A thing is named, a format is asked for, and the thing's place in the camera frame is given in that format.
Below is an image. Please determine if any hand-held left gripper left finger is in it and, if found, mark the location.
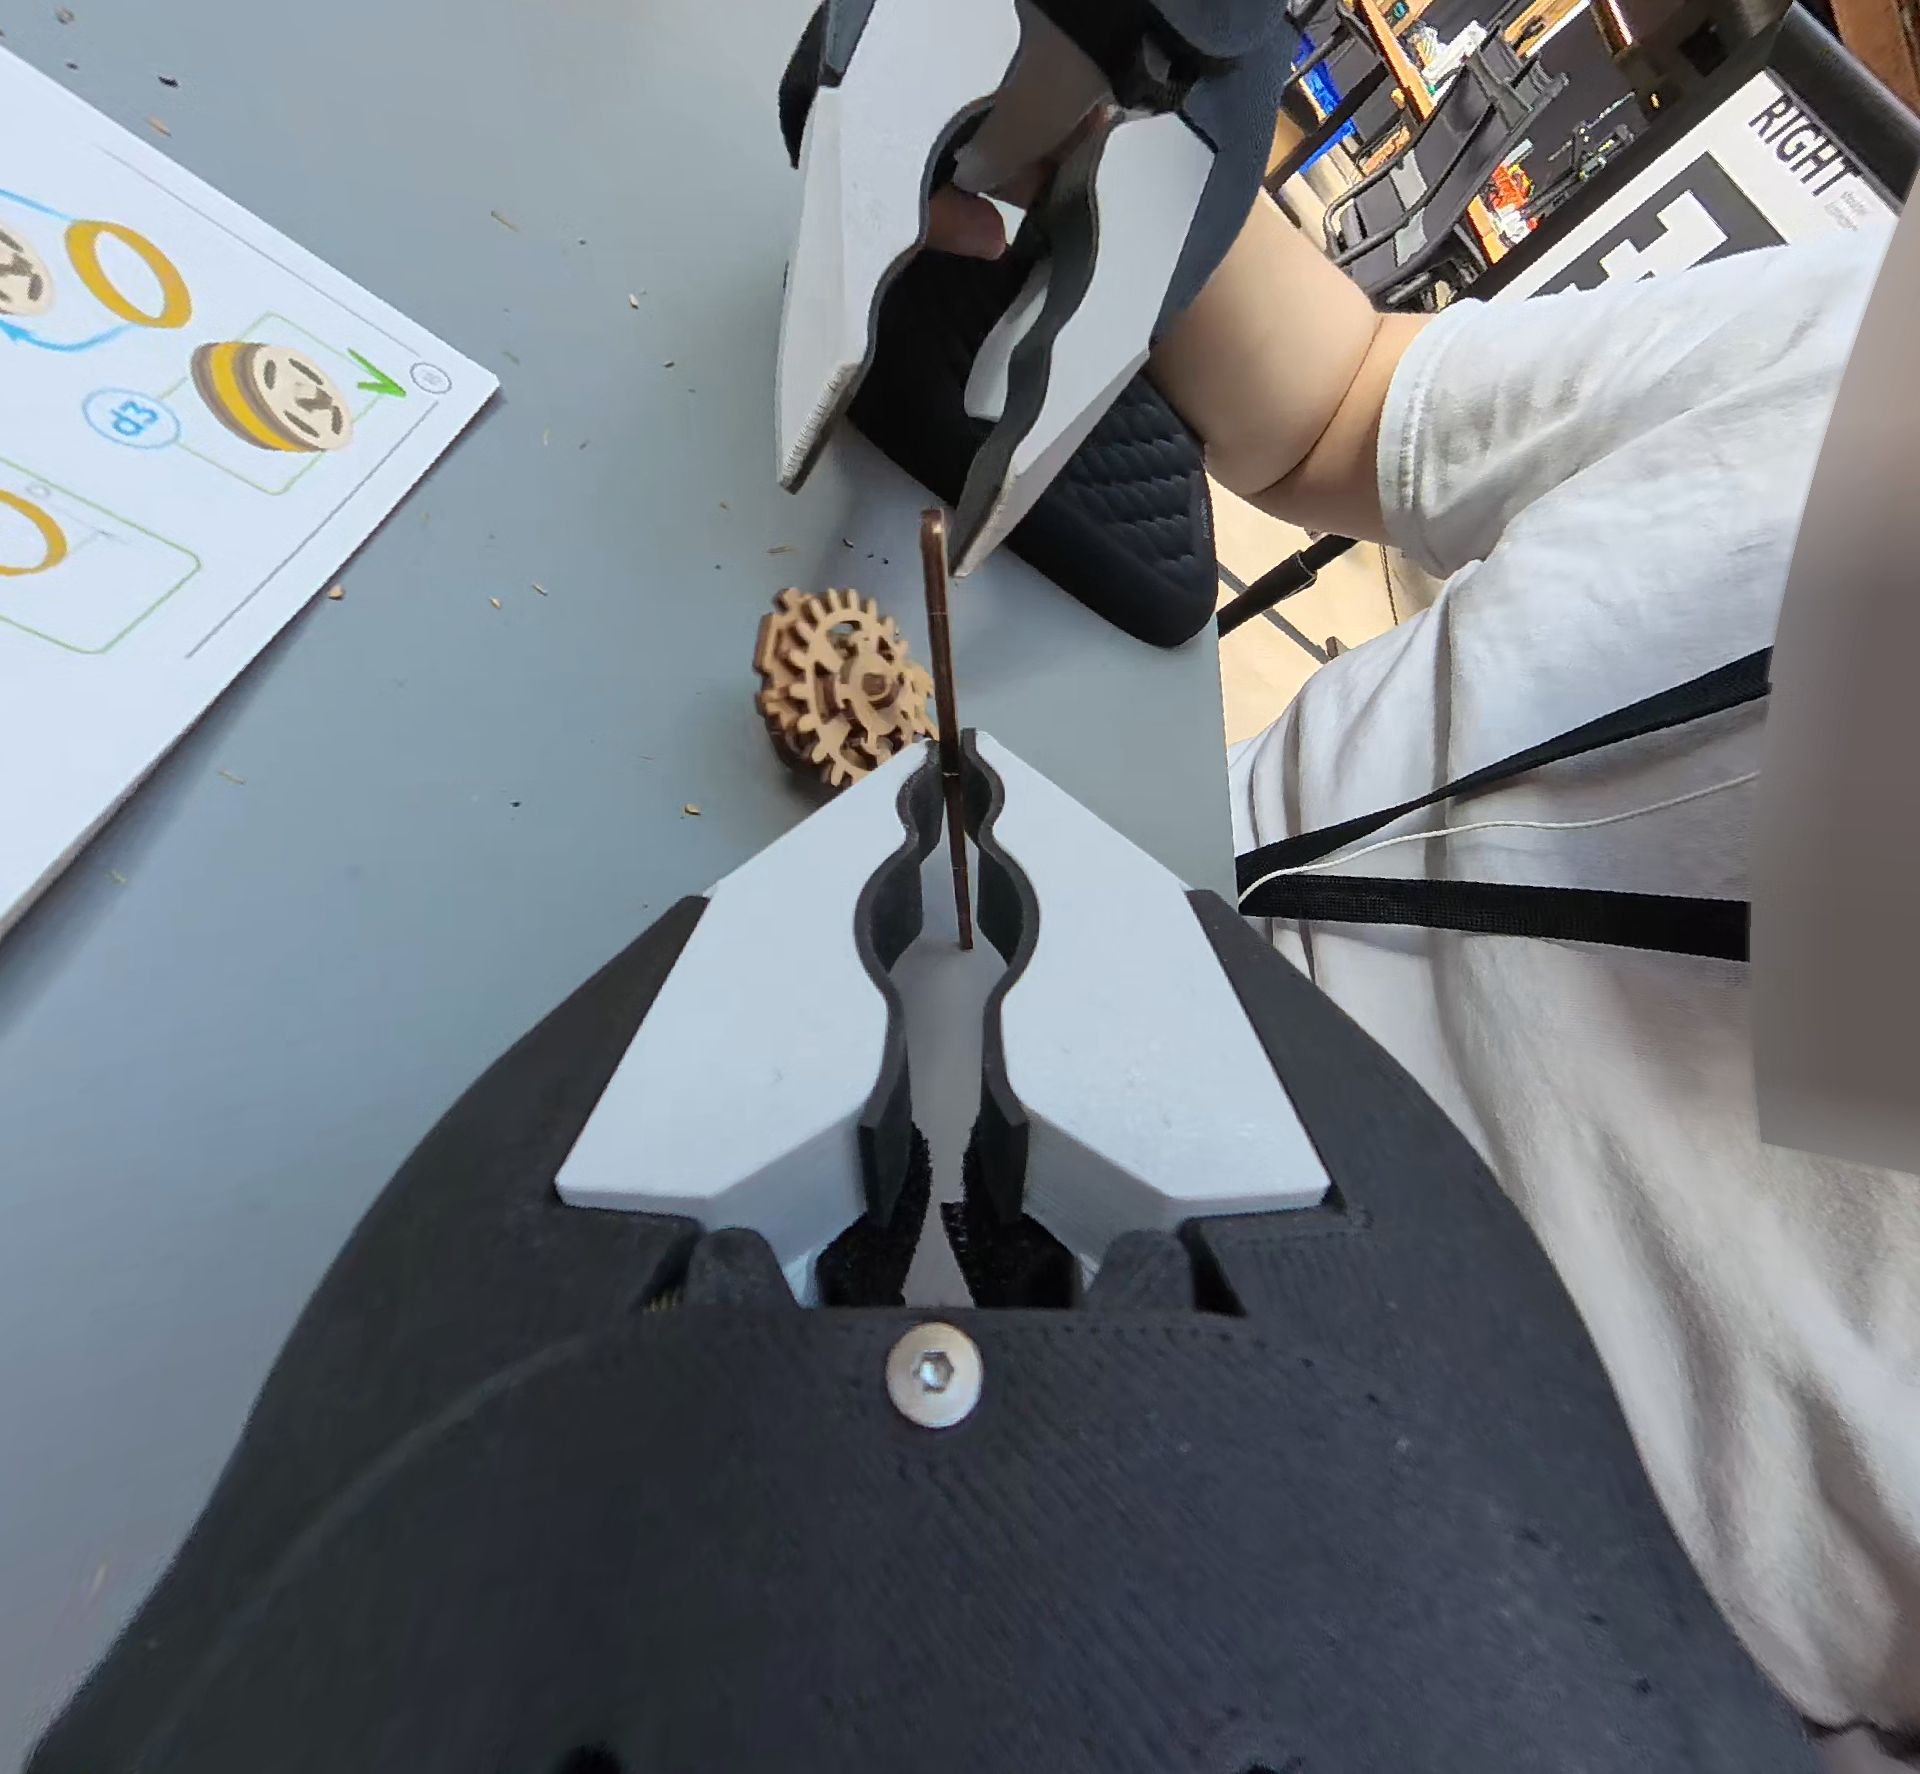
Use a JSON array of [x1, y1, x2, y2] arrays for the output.
[[556, 734, 963, 1265]]

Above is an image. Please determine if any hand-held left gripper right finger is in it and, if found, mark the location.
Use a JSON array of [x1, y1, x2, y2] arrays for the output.
[[966, 732, 1333, 1256]]

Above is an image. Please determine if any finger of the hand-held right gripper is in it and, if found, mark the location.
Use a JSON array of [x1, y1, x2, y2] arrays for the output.
[[946, 102, 1219, 577], [772, 0, 1038, 497]]

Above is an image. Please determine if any wooden gear assembly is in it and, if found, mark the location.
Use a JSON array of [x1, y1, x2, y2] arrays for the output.
[[754, 585, 942, 797]]

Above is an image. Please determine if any thin wooden stick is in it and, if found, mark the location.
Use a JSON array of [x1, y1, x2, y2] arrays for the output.
[[919, 507, 980, 954]]

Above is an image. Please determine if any person's right forearm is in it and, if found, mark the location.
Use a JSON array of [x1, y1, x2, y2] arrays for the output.
[[1146, 190, 1433, 540]]

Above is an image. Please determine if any person's right hand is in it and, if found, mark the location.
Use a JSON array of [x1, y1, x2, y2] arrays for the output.
[[921, 172, 1054, 257]]

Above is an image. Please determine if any black quilted wrist rest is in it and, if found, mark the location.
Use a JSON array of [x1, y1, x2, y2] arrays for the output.
[[843, 229, 1219, 650]]

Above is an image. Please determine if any operator in white shirt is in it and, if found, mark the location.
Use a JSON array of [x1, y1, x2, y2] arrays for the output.
[[1227, 229, 1920, 1774]]

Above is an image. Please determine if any black framed sign stand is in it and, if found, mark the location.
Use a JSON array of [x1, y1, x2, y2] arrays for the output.
[[1219, 64, 1908, 640]]

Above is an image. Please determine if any printed instruction booklet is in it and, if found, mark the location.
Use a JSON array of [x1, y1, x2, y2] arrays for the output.
[[0, 48, 504, 940]]

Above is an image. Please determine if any black lanyard strap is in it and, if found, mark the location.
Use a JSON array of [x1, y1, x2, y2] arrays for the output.
[[1231, 650, 1773, 966]]

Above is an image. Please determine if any thin white cable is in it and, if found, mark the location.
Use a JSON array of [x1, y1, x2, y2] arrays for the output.
[[1235, 768, 1760, 905]]

